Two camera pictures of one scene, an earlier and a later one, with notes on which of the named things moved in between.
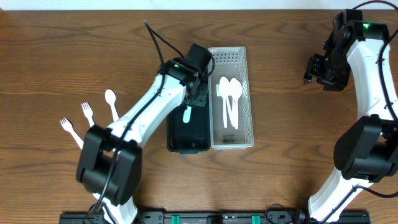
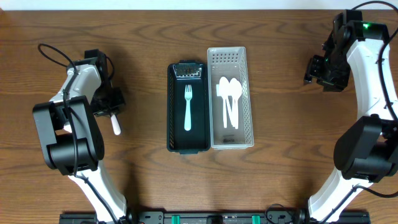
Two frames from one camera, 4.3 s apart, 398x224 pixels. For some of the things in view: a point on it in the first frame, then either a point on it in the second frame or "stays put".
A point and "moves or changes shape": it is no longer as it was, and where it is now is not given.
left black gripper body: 198,95 -> 111,104
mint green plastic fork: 186,114 moves or changes shape
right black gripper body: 333,73 stays put
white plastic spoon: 236,91 stays put
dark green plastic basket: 193,137 stays put
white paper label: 217,90 stays put
